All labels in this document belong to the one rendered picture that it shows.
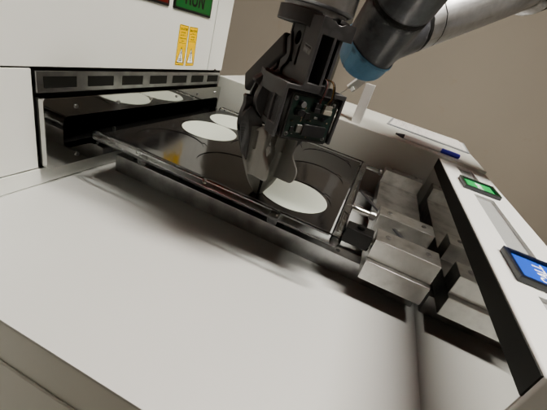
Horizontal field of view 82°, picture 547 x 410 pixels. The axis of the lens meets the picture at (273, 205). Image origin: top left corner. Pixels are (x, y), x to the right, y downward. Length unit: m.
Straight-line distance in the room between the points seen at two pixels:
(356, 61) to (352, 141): 0.31
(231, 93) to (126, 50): 0.31
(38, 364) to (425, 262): 0.40
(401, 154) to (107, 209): 0.57
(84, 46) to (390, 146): 0.58
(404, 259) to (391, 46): 0.25
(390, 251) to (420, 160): 0.37
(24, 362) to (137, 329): 0.10
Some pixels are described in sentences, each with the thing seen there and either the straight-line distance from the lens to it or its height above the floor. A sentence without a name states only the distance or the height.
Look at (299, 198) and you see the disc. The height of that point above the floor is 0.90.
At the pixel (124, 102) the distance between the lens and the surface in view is 0.58.
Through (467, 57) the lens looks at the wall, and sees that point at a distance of 2.76.
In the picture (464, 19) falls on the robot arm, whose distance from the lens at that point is 0.54.
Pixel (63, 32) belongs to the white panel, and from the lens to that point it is 0.51.
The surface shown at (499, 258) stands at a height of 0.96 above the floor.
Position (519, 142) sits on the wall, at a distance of 2.99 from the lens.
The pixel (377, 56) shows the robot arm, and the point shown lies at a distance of 0.45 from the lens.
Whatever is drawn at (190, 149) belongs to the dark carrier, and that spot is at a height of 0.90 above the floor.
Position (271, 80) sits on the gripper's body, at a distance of 0.34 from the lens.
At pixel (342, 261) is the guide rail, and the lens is 0.46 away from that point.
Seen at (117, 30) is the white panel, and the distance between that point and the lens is 0.56.
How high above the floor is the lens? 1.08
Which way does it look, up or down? 27 degrees down
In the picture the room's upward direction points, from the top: 18 degrees clockwise
